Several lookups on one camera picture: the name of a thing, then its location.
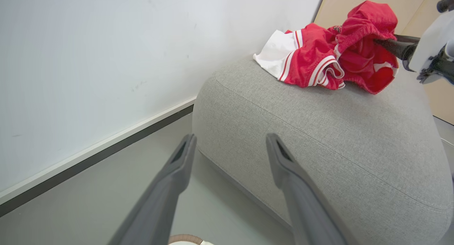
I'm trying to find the red and white sports jersey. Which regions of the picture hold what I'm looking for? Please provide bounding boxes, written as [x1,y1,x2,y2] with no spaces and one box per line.
[253,0,400,95]

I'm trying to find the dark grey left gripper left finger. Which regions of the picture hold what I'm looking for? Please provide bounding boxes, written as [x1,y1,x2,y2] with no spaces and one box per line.
[108,134,198,245]

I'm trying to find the grey fabric sofa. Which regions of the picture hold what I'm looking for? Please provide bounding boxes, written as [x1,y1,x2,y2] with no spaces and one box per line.
[192,53,454,245]

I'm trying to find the white wall trim strip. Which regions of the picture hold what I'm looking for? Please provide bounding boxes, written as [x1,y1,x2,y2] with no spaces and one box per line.
[0,96,198,205]

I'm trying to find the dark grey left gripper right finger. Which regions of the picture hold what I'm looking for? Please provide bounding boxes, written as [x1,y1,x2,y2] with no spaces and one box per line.
[266,133,347,245]

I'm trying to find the black baseboard strip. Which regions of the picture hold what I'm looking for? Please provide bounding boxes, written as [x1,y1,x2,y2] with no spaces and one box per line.
[0,105,195,218]

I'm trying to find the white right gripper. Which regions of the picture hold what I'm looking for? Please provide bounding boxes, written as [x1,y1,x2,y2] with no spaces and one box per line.
[374,10,454,85]

